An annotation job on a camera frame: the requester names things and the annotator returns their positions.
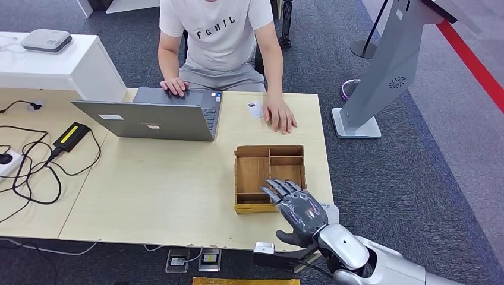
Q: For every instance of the person's left hand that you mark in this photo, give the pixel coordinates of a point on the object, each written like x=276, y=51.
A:
x=279, y=114

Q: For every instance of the person's right hand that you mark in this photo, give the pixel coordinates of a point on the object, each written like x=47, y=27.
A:
x=175, y=85

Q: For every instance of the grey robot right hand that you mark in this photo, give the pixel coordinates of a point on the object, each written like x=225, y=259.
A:
x=305, y=212

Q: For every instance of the white ID card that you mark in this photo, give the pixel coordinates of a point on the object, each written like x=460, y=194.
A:
x=256, y=110

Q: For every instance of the grey card reader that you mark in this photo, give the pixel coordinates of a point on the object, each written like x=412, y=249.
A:
x=332, y=212

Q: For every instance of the wooden compartment box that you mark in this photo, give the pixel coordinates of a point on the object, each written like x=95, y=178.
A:
x=252, y=173

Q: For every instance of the person's left forearm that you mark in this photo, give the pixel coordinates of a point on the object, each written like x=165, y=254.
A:
x=273, y=67

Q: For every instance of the person's right forearm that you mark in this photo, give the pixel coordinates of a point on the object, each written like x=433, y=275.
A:
x=168, y=63

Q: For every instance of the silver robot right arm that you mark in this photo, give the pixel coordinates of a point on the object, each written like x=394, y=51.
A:
x=346, y=248

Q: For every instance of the person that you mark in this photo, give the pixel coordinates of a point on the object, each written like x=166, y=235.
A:
x=218, y=43

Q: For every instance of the grey laptop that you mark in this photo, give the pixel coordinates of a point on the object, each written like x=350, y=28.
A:
x=157, y=122

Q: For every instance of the purple round base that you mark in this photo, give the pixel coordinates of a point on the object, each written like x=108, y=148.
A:
x=347, y=90

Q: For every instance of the black metal stand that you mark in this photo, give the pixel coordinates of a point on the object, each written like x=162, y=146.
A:
x=286, y=23

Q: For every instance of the white furniture base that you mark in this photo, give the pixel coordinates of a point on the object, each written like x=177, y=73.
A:
x=132, y=4

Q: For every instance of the yellow orange floor tape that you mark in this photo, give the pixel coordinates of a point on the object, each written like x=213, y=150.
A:
x=244, y=281

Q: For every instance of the white cabinet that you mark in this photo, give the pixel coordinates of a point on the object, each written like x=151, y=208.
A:
x=78, y=67

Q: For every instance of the floor socket with yellow label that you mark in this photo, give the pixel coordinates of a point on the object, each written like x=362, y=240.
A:
x=210, y=259

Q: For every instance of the black power adapter yellow label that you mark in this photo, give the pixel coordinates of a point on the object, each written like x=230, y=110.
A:
x=71, y=136

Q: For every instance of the grey kiosk stand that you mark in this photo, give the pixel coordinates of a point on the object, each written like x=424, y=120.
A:
x=393, y=67

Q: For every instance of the grey desk grommet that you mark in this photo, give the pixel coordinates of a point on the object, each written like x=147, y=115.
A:
x=42, y=104

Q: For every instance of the grey flat device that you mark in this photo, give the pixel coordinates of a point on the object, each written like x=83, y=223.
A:
x=46, y=41

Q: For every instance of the floor socket with white plug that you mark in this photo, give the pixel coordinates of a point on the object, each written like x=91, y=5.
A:
x=177, y=261

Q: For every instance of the white power strip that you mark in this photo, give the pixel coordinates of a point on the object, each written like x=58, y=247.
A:
x=12, y=167

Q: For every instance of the black power plug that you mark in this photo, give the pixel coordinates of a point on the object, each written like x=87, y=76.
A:
x=4, y=159

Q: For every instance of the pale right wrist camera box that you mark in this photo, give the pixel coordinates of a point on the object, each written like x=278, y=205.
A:
x=264, y=248

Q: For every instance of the black stanchion post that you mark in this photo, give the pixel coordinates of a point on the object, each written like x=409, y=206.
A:
x=362, y=50

